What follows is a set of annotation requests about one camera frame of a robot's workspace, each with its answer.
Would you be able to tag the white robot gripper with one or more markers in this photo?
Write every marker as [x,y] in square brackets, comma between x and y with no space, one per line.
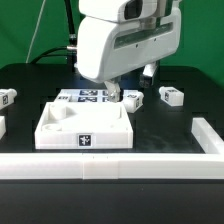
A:
[118,36]

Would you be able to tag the white square tabletop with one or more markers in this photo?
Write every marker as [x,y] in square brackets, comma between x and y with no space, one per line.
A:
[74,125]

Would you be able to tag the white fiducial tag sheet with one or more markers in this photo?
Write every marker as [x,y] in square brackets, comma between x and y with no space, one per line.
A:
[86,95]

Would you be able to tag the white L-shaped obstacle fence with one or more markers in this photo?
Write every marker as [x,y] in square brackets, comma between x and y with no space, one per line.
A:
[19,161]

